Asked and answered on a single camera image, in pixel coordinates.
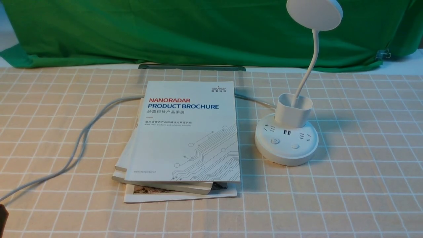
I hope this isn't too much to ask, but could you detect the beige checkered tablecloth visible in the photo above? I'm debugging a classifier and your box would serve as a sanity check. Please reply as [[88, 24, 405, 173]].
[[0, 68, 423, 238]]

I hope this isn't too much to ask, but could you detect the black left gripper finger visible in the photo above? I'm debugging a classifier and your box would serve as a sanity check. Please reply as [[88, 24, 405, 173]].
[[0, 204, 9, 238]]

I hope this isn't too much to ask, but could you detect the metal binder clip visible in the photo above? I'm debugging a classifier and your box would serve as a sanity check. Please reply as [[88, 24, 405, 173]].
[[375, 49, 392, 60]]

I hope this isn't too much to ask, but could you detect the white product brochure booklet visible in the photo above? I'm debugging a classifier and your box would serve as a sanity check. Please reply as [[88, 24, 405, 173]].
[[125, 80, 241, 182]]

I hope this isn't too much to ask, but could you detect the bottom magazine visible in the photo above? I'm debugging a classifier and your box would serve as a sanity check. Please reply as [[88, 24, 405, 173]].
[[123, 183, 237, 204]]

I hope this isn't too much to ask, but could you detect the grey power cable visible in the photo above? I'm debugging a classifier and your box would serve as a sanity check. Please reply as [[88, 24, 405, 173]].
[[0, 94, 277, 203]]

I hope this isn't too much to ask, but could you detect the white desk lamp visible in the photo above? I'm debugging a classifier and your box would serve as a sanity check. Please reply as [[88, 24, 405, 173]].
[[255, 0, 343, 166]]

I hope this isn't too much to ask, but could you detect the green backdrop cloth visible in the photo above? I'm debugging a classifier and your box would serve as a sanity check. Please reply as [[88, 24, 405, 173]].
[[1, 0, 422, 72]]

